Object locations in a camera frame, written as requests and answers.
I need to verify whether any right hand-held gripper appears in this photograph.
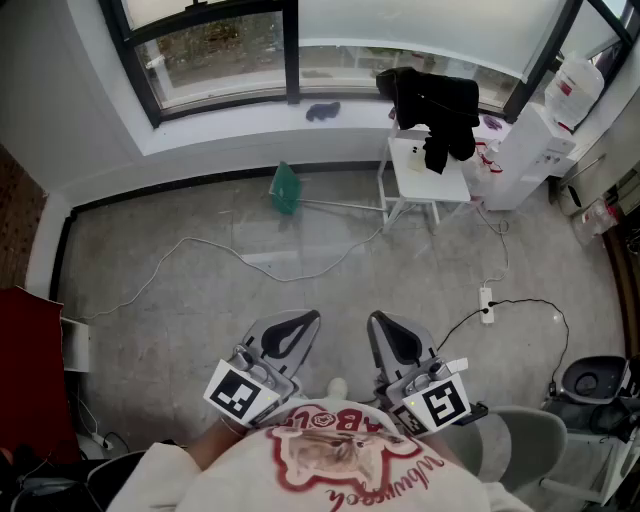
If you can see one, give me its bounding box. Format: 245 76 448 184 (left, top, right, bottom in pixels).
366 309 489 437

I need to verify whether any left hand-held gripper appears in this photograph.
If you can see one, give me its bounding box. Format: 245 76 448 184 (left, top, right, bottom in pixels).
202 308 322 430

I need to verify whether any green long-handled dustpan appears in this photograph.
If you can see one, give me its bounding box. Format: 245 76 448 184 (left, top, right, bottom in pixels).
268 160 390 216

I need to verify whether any person's left forearm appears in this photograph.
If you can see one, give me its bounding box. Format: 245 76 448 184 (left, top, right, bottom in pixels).
186 417 250 475

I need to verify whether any white power strip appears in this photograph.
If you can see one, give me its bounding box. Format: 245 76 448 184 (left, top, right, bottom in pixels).
478 285 497 327

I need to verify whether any person's white printed shirt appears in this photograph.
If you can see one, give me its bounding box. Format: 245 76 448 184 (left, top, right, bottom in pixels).
102 396 537 512

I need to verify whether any grey office chair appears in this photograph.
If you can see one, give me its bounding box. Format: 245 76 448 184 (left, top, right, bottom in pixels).
477 403 570 504

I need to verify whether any white chair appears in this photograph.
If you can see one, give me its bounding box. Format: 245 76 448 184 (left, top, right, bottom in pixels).
377 117 474 236

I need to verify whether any white plastic bottle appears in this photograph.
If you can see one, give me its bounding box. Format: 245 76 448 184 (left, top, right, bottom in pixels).
462 139 504 202

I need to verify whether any white shelf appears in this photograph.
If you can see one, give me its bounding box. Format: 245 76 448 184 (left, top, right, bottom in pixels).
59 316 92 374

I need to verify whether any white window sill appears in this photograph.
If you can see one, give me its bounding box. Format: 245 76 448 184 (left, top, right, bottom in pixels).
118 95 519 162

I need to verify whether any white water dispenser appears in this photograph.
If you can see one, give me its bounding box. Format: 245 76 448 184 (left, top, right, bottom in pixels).
482 102 577 212

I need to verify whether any blue cloth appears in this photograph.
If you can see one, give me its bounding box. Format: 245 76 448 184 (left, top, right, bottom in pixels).
305 101 343 123

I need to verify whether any black jacket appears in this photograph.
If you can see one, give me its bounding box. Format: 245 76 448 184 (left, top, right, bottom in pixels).
374 66 481 176

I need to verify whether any clear water jug red label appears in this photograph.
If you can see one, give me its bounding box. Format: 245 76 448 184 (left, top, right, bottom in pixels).
543 49 605 133

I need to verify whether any black floor cable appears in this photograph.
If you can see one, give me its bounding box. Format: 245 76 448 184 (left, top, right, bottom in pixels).
436 297 572 397

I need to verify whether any long white floor cable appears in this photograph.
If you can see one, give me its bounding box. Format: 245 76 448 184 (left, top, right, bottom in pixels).
74 219 389 321

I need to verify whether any white power strip cord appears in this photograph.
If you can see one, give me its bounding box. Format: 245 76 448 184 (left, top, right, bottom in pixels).
474 202 512 291

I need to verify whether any black window frame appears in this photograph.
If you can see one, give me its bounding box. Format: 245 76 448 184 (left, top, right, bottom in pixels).
97 0 635 130

